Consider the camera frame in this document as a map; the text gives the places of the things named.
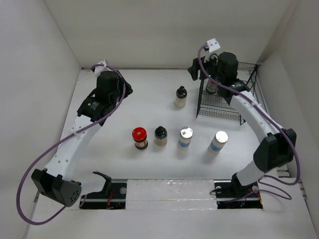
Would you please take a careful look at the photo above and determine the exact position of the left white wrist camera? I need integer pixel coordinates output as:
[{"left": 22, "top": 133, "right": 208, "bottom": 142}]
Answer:
[{"left": 91, "top": 59, "right": 108, "bottom": 76}]

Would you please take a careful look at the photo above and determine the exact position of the black-cap white spice bottle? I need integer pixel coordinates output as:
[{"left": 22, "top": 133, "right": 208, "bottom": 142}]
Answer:
[{"left": 154, "top": 126, "right": 167, "bottom": 147}]

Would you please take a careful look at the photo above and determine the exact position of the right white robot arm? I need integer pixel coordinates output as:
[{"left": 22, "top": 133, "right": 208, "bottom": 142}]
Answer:
[{"left": 188, "top": 52, "right": 300, "bottom": 198}]

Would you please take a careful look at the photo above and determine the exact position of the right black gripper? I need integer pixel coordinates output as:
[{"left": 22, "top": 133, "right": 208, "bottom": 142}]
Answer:
[{"left": 188, "top": 51, "right": 224, "bottom": 84}]

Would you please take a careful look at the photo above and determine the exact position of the blue-band silver-top shaker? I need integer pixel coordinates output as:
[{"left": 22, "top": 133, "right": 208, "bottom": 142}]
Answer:
[
  {"left": 208, "top": 131, "right": 229, "bottom": 154},
  {"left": 177, "top": 126, "right": 193, "bottom": 150}
]

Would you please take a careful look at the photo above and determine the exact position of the black wire basket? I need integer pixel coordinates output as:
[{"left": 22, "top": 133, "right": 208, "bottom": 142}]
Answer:
[{"left": 196, "top": 62, "right": 259, "bottom": 125}]

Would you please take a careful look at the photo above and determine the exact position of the tall red-label sauce bottle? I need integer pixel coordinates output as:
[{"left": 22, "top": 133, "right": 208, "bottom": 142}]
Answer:
[{"left": 206, "top": 79, "right": 218, "bottom": 95}]

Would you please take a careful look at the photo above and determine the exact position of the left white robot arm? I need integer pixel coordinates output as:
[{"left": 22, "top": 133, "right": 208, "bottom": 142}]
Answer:
[{"left": 31, "top": 70, "right": 133, "bottom": 207}]

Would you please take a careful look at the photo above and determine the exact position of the red-lid sauce jar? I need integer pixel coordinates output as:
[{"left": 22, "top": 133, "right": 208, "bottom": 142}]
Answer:
[{"left": 132, "top": 127, "right": 148, "bottom": 150}]

